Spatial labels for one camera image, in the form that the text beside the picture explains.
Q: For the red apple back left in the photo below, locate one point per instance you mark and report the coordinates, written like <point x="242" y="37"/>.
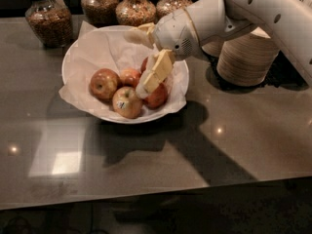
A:
<point x="104" y="83"/>

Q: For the dark apple back middle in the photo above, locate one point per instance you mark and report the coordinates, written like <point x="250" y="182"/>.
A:
<point x="130" y="77"/>

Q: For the red apple back right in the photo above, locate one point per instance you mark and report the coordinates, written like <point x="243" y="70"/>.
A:
<point x="143" y="65"/>

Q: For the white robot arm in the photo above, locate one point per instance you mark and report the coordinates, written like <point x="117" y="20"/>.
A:
<point x="287" y="22"/>

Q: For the paper bowl stack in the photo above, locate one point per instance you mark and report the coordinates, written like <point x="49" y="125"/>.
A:
<point x="213" y="48"/>
<point x="245" y="61"/>

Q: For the white bowl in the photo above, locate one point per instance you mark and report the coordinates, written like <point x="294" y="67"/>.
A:
<point x="70" y="62"/>

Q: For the paper bowl stack back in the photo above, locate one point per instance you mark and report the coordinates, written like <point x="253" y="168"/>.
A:
<point x="213" y="48"/>

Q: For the yellow-red apple with sticker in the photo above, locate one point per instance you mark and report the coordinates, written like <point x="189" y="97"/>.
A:
<point x="126" y="103"/>

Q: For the orange-red apple front right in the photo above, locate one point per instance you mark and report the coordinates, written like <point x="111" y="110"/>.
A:
<point x="157" y="98"/>

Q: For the glass cereal jar far left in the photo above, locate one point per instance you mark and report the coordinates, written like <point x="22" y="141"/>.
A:
<point x="51" y="22"/>

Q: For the paper bowl stack front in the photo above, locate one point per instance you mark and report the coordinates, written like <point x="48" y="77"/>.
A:
<point x="245" y="61"/>

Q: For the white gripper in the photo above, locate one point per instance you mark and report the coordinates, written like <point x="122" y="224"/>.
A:
<point x="173" y="33"/>

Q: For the glass cereal jar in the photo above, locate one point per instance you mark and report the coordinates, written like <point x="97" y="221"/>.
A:
<point x="51" y="22"/>
<point x="164" y="7"/>
<point x="100" y="12"/>
<point x="135" y="12"/>

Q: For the red apple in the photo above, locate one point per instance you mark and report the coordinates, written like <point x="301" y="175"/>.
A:
<point x="104" y="83"/>
<point x="143" y="65"/>

